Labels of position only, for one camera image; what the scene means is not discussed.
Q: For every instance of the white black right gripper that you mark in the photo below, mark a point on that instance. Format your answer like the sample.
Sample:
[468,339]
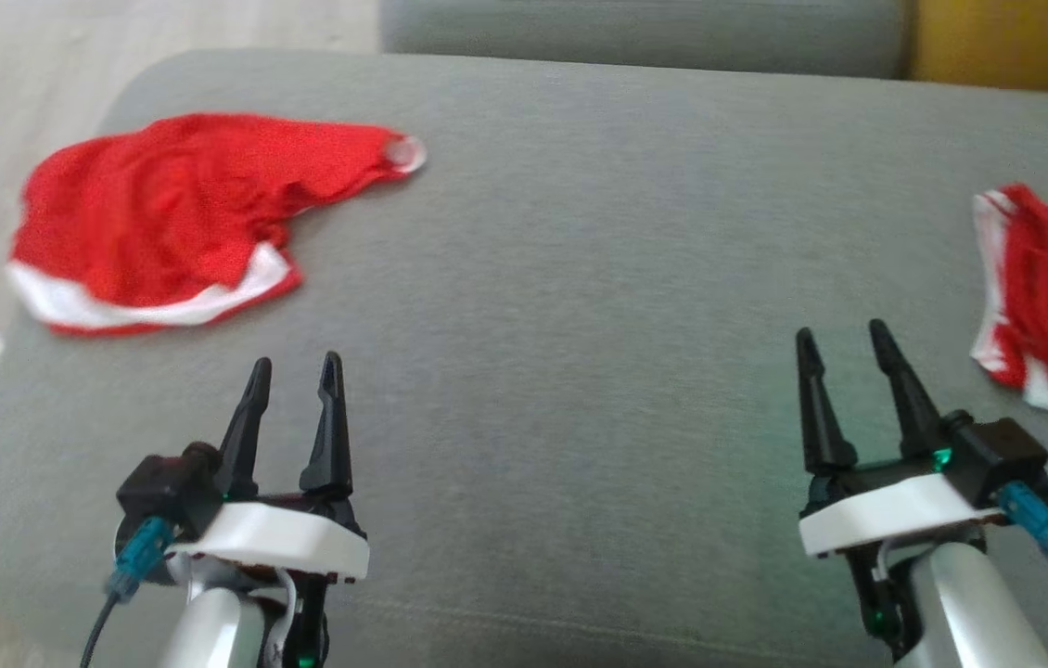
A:
[895,515]

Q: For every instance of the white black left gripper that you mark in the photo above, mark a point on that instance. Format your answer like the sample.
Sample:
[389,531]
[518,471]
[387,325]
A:
[283,543]

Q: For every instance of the red garment wide white hem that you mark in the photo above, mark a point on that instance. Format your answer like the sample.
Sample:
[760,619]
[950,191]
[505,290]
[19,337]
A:
[153,204]

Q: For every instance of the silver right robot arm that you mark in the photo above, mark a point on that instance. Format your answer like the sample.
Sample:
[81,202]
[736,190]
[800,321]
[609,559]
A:
[969,612]

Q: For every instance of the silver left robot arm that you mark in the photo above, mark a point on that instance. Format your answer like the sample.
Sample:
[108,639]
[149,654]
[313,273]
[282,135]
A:
[213,631]

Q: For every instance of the grey sofa seat cushion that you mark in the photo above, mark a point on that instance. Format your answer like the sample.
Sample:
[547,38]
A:
[580,325]

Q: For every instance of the yellow sofa cushion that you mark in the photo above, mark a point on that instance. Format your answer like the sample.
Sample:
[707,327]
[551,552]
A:
[1016,42]

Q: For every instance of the grey sofa back cushion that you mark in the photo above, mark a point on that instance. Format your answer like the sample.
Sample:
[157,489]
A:
[645,32]

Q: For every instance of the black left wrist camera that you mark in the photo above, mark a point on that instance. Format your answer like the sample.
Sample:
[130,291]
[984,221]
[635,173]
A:
[167,487]

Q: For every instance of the teal left camera connector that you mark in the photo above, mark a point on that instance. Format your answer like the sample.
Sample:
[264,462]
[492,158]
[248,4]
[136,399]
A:
[142,552]

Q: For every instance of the teal camera connector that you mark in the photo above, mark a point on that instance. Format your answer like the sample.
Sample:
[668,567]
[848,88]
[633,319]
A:
[1034,524]
[142,552]

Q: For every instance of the teal right camera connector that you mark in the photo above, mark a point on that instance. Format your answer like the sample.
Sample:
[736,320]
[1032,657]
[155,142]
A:
[1034,524]

